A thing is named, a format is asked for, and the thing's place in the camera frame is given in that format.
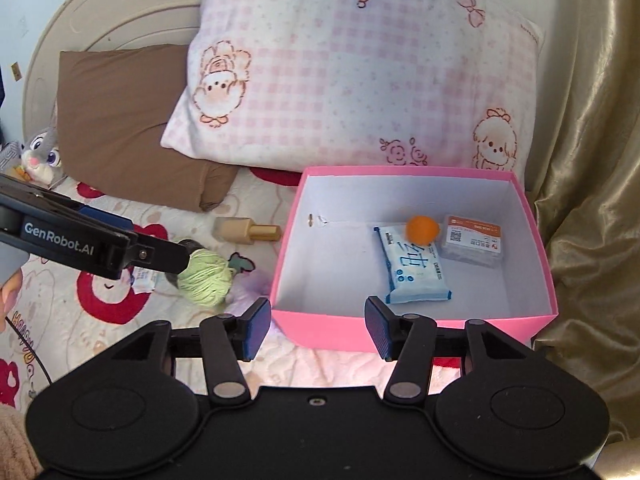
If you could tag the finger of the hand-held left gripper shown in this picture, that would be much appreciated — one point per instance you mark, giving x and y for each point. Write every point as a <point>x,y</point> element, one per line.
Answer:
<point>160,257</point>
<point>112,221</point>

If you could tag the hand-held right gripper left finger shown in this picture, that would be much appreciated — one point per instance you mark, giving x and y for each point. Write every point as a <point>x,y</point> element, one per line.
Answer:
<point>256,330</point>

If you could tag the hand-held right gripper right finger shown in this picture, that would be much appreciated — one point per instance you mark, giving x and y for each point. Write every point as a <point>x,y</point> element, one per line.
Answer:
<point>379,330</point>

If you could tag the white wet wipes pack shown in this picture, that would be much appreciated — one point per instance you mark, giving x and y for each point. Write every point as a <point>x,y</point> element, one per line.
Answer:
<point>144,280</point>

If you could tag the purple plush toy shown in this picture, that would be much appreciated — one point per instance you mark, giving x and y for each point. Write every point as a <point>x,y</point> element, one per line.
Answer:
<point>250,285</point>

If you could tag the green yarn ball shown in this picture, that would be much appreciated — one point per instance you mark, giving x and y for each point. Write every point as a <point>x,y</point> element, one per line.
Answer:
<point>205,280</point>

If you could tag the pink cardboard box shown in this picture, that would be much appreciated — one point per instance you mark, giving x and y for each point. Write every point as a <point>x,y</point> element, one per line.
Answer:
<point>325,330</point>

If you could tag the blue tissue pack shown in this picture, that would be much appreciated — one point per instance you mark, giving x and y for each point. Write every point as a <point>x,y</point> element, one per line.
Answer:
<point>415,270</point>

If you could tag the orange makeup sponge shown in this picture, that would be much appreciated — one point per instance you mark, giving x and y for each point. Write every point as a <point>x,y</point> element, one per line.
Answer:
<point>422,230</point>

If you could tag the clear box orange label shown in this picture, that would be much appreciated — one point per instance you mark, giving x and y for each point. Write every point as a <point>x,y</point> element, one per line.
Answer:
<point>472,245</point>

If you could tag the person's left hand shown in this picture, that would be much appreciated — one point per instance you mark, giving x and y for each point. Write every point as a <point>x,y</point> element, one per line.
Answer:
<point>7,295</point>

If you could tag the grey rabbit plush toy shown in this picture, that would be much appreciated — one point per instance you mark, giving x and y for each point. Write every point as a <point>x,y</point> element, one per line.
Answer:
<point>40,152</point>

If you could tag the beige foundation bottle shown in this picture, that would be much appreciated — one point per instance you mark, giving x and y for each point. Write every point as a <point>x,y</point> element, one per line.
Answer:
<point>235,230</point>

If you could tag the brown pillow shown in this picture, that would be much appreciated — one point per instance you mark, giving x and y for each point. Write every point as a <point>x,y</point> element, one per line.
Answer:
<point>125,125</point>

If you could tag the beige headboard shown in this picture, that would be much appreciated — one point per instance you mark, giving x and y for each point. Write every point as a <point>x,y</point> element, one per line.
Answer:
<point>125,10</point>

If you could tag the beige fuzzy cloth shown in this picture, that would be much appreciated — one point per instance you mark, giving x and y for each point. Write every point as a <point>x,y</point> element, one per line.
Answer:
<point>15,445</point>

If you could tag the pink checked pillow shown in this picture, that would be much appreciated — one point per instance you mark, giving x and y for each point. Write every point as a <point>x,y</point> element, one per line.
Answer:
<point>350,85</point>

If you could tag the gold curtain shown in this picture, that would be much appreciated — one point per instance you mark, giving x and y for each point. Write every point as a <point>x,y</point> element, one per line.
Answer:
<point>590,160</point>

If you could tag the wall socket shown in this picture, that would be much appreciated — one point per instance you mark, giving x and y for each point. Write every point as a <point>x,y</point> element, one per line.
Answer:
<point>16,71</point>

